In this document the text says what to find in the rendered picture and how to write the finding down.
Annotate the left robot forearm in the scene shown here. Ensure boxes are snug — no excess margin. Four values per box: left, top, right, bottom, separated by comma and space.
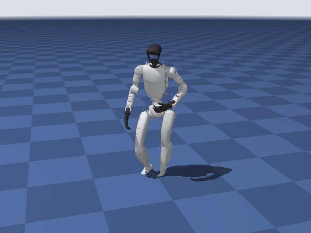
172, 85, 188, 108

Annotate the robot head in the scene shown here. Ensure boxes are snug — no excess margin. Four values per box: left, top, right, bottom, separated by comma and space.
146, 44, 162, 68

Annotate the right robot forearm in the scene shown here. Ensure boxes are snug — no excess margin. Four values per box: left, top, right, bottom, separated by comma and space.
125, 86, 136, 113

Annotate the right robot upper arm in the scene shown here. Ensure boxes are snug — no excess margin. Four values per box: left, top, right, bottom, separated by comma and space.
131, 65, 144, 94

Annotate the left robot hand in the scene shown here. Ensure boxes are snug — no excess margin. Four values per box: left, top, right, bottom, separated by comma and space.
153, 100, 175, 113

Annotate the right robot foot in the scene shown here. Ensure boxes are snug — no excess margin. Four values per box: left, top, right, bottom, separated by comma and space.
141, 164, 153, 174

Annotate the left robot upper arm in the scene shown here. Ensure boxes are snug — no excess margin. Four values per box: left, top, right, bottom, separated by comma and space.
165, 67, 186, 90

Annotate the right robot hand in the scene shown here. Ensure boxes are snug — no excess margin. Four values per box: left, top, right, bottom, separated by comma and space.
124, 107, 131, 130

